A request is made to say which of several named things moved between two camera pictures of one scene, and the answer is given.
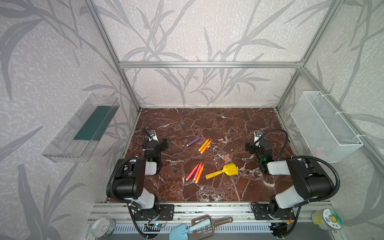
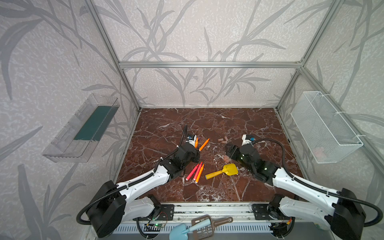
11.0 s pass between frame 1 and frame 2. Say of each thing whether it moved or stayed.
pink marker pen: stayed
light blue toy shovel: stayed
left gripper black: moved
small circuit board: stayed
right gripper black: moved
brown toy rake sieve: stayed
